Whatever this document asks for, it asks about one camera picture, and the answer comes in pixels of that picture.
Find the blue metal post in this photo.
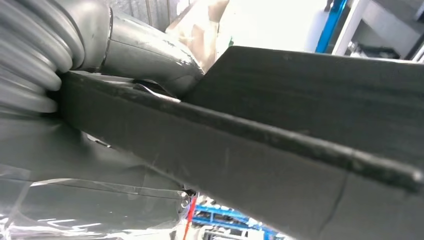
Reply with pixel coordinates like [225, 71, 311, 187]
[314, 0, 349, 55]

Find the blue metal rack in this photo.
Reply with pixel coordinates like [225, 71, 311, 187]
[191, 203, 286, 240]

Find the red pole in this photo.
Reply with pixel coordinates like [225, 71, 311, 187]
[181, 194, 199, 240]

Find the brown cardboard box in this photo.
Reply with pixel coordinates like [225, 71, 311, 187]
[164, 0, 231, 73]

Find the white metal frame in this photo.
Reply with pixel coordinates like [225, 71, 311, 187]
[331, 0, 424, 64]

